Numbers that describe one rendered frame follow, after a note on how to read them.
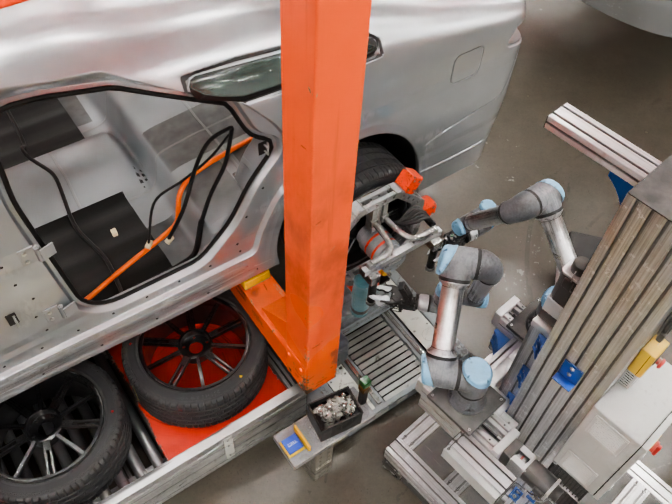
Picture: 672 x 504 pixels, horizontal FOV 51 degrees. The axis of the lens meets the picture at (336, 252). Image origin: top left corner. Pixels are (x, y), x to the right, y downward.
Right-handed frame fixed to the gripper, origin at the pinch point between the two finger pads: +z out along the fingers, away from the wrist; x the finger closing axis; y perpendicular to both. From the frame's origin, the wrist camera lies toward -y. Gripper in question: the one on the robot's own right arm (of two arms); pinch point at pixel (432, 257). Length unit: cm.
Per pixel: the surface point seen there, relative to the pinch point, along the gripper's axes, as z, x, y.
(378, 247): 20.8, -14.2, 7.0
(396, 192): 8.0, -22.2, 28.2
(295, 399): 76, 5, -49
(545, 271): -102, 10, -83
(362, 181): 19.6, -31.9, 33.1
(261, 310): 73, -28, -16
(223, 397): 106, -9, -34
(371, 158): 8, -41, 32
